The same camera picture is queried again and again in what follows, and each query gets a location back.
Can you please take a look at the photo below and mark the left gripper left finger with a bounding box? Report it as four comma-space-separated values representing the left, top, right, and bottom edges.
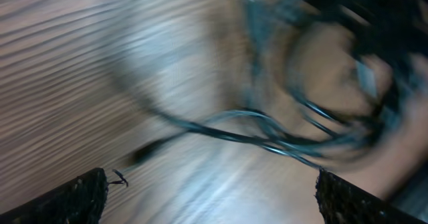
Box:
1, 168, 108, 224

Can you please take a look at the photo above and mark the thick black USB cable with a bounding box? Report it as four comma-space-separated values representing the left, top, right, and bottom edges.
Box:
243, 0, 428, 151

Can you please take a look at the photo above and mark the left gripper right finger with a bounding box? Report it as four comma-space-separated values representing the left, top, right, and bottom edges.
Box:
315, 169, 426, 224

